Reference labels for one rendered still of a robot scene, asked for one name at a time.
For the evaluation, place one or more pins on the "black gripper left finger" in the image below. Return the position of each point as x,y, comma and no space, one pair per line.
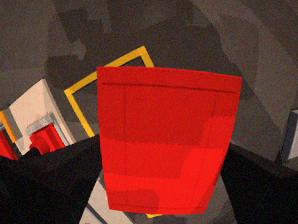
53,188

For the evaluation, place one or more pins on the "cream flat base plate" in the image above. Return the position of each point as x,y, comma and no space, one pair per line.
35,110

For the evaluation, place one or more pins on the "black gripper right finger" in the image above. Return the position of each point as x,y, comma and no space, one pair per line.
260,190

